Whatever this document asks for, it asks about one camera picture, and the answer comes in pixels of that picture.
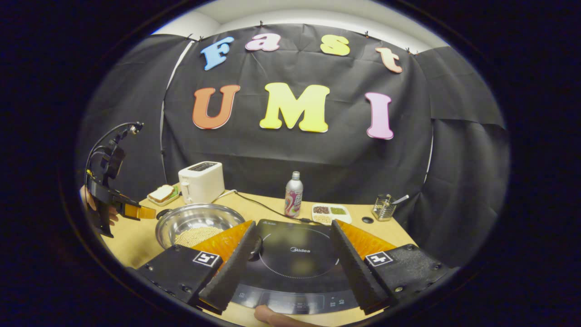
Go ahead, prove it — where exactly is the sandwich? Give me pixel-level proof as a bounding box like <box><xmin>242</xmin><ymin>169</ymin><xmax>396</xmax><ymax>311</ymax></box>
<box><xmin>149</xmin><ymin>184</ymin><xmax>175</xmax><ymax>203</ymax></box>

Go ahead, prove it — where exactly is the silver drink bottle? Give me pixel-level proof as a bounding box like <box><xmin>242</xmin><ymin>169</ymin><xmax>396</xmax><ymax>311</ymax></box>
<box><xmin>285</xmin><ymin>171</ymin><xmax>304</xmax><ymax>218</ymax></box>

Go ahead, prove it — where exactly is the pile of soybeans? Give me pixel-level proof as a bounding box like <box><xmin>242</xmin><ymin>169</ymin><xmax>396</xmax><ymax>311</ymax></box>
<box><xmin>175</xmin><ymin>226</ymin><xmax>224</xmax><ymax>248</ymax></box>

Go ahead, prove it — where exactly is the green plate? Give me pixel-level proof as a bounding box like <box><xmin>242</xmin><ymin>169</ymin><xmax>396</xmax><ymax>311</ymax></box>
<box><xmin>148</xmin><ymin>184</ymin><xmax>181</xmax><ymax>207</ymax></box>

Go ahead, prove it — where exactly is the white tray of beans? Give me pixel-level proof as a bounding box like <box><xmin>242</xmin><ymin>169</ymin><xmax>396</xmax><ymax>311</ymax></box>
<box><xmin>311</xmin><ymin>204</ymin><xmax>352</xmax><ymax>225</ymax></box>

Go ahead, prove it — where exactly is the wire mesh holder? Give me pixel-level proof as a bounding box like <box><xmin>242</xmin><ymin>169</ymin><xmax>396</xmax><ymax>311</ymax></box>
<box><xmin>372</xmin><ymin>194</ymin><xmax>398</xmax><ymax>222</ymax></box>

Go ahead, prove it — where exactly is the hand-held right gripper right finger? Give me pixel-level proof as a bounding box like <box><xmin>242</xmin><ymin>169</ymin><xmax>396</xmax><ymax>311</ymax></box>
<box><xmin>330</xmin><ymin>220</ymin><xmax>451</xmax><ymax>315</ymax></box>

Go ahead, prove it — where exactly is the stainless steel pot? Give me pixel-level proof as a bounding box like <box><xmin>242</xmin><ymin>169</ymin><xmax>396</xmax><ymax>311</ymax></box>
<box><xmin>155</xmin><ymin>203</ymin><xmax>264</xmax><ymax>262</ymax></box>

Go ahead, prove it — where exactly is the black induction cooktop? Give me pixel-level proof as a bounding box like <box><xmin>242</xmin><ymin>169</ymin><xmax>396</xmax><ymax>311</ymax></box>
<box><xmin>229</xmin><ymin>219</ymin><xmax>364</xmax><ymax>315</ymax></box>

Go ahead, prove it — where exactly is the black power cable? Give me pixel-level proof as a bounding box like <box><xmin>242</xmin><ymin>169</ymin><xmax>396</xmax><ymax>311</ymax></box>
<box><xmin>233</xmin><ymin>191</ymin><xmax>320</xmax><ymax>224</ymax></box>

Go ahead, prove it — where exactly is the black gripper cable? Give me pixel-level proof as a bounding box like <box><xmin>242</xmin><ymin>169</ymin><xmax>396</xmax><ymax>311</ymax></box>
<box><xmin>85</xmin><ymin>122</ymin><xmax>143</xmax><ymax>182</ymax></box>

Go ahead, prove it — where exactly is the white toaster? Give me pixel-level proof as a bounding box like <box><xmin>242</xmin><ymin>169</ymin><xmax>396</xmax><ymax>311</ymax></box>
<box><xmin>178</xmin><ymin>161</ymin><xmax>225</xmax><ymax>205</ymax></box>

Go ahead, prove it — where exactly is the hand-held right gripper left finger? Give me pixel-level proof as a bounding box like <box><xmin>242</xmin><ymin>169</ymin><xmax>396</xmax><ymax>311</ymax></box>
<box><xmin>135</xmin><ymin>221</ymin><xmax>257</xmax><ymax>316</ymax></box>

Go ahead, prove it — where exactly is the black backdrop cloth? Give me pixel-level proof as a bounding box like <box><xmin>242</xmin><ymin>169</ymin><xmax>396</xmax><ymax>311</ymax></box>
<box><xmin>77</xmin><ymin>24</ymin><xmax>511</xmax><ymax>268</ymax></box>

